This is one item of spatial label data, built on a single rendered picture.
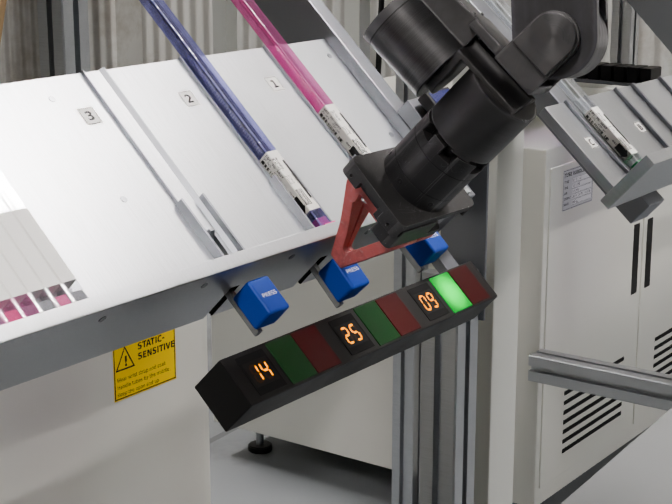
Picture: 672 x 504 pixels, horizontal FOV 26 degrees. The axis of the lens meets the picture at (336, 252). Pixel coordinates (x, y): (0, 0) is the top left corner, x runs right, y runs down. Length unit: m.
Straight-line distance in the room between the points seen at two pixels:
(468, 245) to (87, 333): 0.52
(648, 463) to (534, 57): 0.29
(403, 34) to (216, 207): 0.20
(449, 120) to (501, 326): 0.65
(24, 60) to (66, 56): 3.71
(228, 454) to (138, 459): 1.16
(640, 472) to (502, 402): 0.67
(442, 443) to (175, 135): 0.44
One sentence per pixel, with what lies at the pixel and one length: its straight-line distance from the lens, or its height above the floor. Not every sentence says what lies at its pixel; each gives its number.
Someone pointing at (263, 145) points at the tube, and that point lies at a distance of 1.16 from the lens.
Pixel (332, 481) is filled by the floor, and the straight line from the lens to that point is 2.52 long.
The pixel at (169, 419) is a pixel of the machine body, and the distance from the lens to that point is 1.51.
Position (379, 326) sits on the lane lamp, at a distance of 1.14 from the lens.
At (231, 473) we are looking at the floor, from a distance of 2.56.
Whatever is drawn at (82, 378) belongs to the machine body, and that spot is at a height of 0.54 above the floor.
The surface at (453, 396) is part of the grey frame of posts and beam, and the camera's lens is 1.37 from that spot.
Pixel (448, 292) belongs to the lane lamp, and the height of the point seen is 0.66.
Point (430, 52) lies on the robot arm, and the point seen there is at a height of 0.88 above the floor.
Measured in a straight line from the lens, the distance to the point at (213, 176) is 1.12.
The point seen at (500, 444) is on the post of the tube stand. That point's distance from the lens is 1.70.
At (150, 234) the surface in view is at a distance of 1.04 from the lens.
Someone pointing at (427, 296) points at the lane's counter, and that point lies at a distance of 1.20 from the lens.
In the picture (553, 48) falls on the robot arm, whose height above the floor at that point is 0.88.
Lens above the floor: 0.99
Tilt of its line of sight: 14 degrees down
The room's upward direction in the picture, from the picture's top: straight up
